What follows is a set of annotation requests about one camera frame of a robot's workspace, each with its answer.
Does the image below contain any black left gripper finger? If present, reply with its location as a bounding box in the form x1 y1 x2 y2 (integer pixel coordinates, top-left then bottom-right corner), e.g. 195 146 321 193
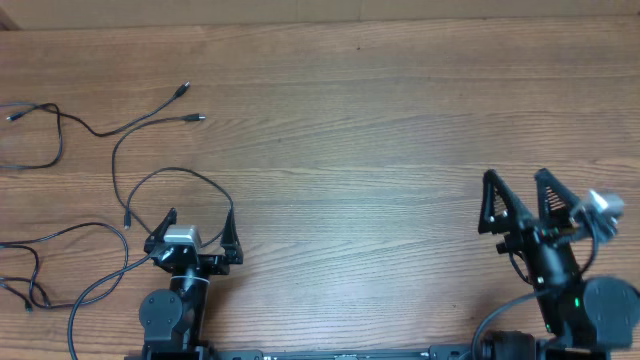
147 208 177 245
220 209 244 264

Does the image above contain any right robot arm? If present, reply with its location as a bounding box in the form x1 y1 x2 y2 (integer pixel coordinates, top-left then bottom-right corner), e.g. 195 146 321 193
470 168 639 359

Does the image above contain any black right camera cable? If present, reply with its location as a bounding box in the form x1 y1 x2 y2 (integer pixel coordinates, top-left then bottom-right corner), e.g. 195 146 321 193
469 219 601 360

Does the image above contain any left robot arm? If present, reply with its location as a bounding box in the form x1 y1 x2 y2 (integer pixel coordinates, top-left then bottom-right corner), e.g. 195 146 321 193
138 208 244 360

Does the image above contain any black left camera cable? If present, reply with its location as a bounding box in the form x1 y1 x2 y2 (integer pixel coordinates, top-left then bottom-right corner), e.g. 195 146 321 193
66 253 154 360

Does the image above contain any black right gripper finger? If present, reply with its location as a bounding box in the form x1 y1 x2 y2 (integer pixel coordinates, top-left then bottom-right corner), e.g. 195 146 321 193
478 169 534 234
534 168 580 228

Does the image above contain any black camera cable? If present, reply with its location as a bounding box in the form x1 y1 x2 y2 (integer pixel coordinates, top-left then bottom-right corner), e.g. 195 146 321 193
469 219 601 360
66 253 154 360

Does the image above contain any black separated USB cable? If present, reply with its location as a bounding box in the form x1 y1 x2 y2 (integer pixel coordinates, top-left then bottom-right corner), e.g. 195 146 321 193
0 81 191 171
0 222 130 314

